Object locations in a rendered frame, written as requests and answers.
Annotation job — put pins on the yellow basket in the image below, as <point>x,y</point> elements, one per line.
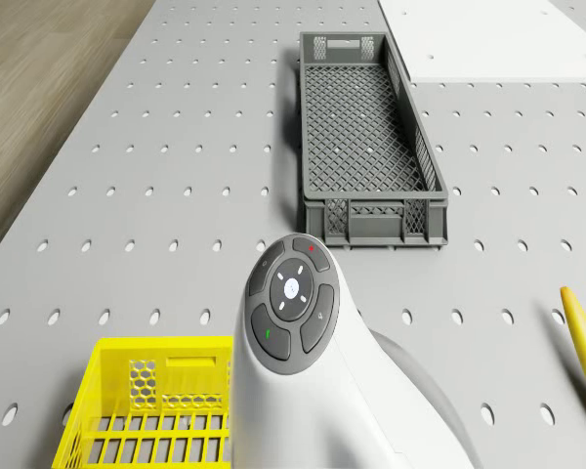
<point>112,352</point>

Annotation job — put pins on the white board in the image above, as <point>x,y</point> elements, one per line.
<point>493,39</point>

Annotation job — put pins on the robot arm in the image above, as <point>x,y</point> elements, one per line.
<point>312,405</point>

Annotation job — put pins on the dark grey basket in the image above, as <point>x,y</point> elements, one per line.
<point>361,222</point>

